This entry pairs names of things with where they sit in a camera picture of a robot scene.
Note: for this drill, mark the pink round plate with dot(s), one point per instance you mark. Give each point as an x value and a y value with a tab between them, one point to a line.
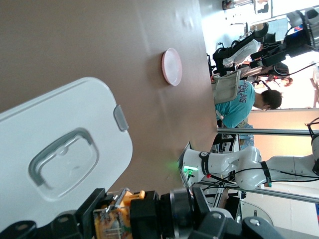
172	66

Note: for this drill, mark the orange push-button switch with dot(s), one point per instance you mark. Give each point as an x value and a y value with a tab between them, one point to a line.
144	211

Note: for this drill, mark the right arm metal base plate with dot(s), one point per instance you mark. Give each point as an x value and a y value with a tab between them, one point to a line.
185	147

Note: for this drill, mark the black office chair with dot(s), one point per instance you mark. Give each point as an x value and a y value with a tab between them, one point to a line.
224	53

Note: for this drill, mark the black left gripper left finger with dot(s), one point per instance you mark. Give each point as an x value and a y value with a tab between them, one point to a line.
49	229

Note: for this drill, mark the person in teal shirt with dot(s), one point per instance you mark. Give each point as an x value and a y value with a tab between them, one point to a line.
234	107

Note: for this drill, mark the white mesh chair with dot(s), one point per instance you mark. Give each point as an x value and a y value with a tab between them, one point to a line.
226	87

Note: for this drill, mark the aluminium frame post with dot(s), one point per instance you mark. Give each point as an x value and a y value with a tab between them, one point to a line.
261	132
286	195

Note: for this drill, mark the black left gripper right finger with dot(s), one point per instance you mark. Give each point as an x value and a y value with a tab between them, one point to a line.
224	226

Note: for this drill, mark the white lidded container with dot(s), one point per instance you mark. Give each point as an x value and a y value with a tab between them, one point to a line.
62	112

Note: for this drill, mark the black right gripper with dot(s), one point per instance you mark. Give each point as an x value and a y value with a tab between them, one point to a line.
296	46

